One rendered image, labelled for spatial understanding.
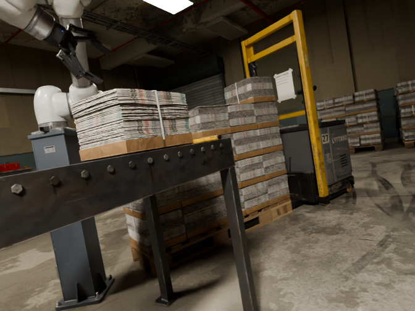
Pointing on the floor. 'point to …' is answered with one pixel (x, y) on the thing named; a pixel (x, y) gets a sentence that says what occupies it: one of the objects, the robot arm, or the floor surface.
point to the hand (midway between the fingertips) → (102, 65)
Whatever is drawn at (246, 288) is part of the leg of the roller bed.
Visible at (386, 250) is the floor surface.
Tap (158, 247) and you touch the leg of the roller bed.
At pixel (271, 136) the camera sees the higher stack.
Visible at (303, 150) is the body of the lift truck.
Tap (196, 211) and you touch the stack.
